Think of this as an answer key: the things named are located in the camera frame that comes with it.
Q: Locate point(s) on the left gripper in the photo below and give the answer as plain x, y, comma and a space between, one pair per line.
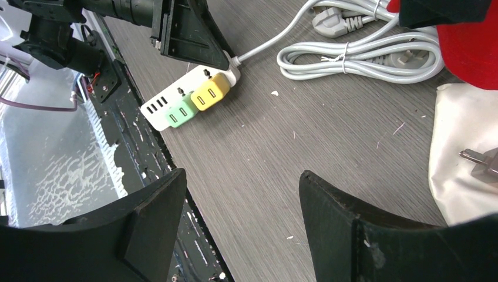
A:
186, 29

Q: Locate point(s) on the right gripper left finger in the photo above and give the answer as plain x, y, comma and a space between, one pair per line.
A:
131, 239

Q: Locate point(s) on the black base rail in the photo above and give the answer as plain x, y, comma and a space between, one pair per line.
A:
141, 157

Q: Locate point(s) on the red garment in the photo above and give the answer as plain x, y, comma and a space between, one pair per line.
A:
469, 50

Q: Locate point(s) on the white power strip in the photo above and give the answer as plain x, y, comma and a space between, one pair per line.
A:
155, 108

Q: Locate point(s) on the yellow charger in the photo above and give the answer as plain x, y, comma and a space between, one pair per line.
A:
211, 92

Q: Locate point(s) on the green charger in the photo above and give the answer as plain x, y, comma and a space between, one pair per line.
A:
181, 111

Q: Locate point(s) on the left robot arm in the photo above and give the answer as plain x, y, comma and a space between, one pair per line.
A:
49, 39

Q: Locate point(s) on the pink charger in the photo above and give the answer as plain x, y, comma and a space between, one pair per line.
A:
480, 163

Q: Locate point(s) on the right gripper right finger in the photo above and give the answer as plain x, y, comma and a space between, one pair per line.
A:
352, 240

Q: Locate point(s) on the cream cloth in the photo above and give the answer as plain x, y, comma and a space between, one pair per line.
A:
464, 128

